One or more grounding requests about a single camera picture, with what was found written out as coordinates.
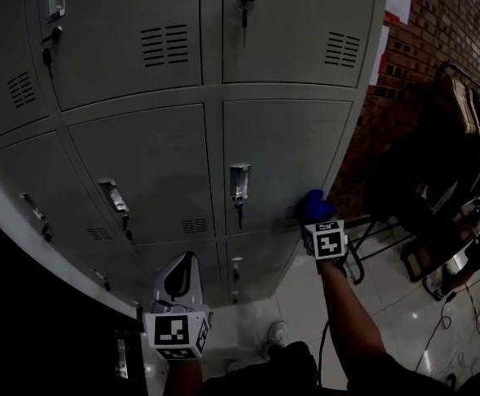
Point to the person's right forearm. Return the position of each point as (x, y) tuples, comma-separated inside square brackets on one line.
[(347, 312)]

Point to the person's left forearm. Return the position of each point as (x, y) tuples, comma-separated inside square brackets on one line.
[(186, 380)]

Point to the person's dark clothing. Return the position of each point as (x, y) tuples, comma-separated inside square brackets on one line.
[(289, 369)]

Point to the dark hanging garments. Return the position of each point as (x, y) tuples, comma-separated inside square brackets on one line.
[(421, 171)]

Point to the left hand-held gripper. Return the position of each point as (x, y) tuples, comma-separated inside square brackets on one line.
[(174, 330)]

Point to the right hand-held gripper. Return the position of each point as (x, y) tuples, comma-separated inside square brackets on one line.
[(326, 241)]

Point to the blue cloth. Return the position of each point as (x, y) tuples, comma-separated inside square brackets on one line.
[(314, 206)]

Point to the black metal clothes rack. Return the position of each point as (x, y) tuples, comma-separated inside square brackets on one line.
[(359, 262)]

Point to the row of wooden hangers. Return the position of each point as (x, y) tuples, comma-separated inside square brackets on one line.
[(464, 105)]

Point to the grey metal locker cabinet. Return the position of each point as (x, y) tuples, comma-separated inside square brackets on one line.
[(211, 93)]

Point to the person's white shoe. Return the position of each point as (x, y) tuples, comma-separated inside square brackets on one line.
[(278, 332)]

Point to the grey metal locker door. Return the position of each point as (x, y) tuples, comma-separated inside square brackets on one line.
[(285, 147)]

